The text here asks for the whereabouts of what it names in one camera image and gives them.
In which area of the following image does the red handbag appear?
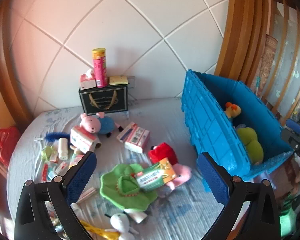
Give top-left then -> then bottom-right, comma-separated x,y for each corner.
0,126 -> 21,166

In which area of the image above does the yellow plastic clip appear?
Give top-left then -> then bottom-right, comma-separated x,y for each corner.
80,220 -> 120,240

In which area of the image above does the yellow notepad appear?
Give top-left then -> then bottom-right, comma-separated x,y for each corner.
109,75 -> 129,86

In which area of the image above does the green orange medicine box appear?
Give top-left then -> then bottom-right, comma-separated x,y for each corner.
135,158 -> 177,192

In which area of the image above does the long red white box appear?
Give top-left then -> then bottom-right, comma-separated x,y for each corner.
76,187 -> 97,204

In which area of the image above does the lime green frog plush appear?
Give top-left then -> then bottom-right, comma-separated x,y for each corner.
236,127 -> 264,165

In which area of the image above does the black gift bag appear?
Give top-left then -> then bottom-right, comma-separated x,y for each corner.
78,85 -> 128,115

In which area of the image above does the white bottle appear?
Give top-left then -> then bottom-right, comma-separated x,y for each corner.
58,138 -> 69,161

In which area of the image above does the pink cylindrical can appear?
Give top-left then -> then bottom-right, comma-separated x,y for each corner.
92,48 -> 108,88

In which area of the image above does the pink white tissue bundle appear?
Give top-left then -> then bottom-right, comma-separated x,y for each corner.
70,125 -> 102,153

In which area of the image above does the white plush toy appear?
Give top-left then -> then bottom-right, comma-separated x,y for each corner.
105,213 -> 139,240

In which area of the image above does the pink pig plush blue shirt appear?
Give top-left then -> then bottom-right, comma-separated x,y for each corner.
79,112 -> 123,138

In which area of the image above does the blue plastic crate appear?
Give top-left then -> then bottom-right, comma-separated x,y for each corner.
181,70 -> 292,180

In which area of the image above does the pink pig plush red dress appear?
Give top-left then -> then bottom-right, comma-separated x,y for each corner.
148,142 -> 192,191

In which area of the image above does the blue feather duster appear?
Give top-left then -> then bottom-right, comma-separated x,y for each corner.
34,132 -> 70,142

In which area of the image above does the green cloth pouch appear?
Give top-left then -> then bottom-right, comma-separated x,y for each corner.
41,146 -> 55,161

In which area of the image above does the small tissue packet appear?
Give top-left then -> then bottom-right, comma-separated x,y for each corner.
116,122 -> 151,154

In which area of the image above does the small pink white box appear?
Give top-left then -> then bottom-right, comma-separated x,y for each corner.
80,69 -> 96,90

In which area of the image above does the green yellow duck plush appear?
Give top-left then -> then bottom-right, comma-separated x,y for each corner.
224,102 -> 242,120

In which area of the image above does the green plush hat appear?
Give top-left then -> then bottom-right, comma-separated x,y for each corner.
100,164 -> 158,211

